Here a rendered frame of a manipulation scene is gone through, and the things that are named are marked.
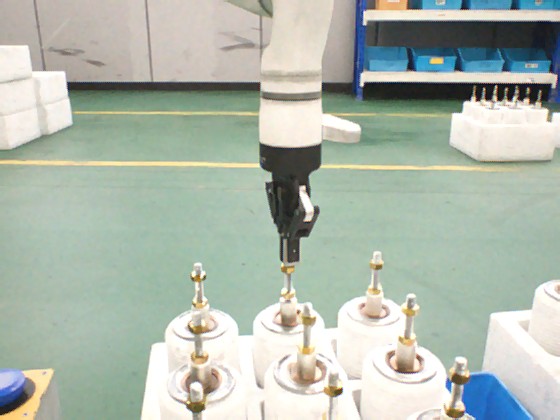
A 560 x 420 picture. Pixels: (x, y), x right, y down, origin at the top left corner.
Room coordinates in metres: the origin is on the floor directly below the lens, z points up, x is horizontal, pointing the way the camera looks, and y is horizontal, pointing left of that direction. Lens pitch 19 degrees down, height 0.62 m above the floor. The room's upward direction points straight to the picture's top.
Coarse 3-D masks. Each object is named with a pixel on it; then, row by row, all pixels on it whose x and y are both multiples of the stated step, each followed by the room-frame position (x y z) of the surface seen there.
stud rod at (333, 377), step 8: (336, 368) 0.37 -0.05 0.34; (328, 376) 0.37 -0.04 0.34; (336, 376) 0.36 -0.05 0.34; (336, 384) 0.36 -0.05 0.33; (328, 400) 0.37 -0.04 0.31; (336, 400) 0.36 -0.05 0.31; (328, 408) 0.37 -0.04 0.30; (336, 408) 0.36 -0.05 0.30; (328, 416) 0.36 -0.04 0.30; (336, 416) 0.37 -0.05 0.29
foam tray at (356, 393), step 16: (336, 336) 0.67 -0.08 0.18; (160, 352) 0.62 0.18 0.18; (240, 352) 0.62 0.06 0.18; (336, 352) 0.66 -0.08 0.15; (160, 368) 0.59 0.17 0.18; (240, 368) 0.60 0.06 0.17; (160, 384) 0.55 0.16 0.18; (352, 384) 0.55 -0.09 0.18; (144, 400) 0.52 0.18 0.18; (256, 400) 0.52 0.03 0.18; (352, 400) 0.52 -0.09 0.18; (144, 416) 0.49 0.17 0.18; (256, 416) 0.49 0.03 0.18; (352, 416) 0.49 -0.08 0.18
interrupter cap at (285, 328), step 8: (296, 304) 0.63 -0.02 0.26; (264, 312) 0.61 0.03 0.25; (272, 312) 0.61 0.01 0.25; (296, 312) 0.61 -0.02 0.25; (264, 320) 0.59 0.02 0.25; (272, 320) 0.59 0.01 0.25; (280, 320) 0.60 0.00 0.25; (296, 320) 0.59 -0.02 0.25; (272, 328) 0.57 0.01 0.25; (280, 328) 0.57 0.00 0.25; (288, 328) 0.57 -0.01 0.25; (296, 328) 0.57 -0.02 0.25
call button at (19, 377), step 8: (0, 376) 0.37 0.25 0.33; (8, 376) 0.37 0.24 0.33; (16, 376) 0.37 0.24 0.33; (24, 376) 0.38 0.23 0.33; (0, 384) 0.36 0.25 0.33; (8, 384) 0.36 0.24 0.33; (16, 384) 0.36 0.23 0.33; (24, 384) 0.37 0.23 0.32; (0, 392) 0.35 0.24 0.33; (8, 392) 0.35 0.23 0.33; (16, 392) 0.36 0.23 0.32; (0, 400) 0.35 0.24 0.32; (8, 400) 0.35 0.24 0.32
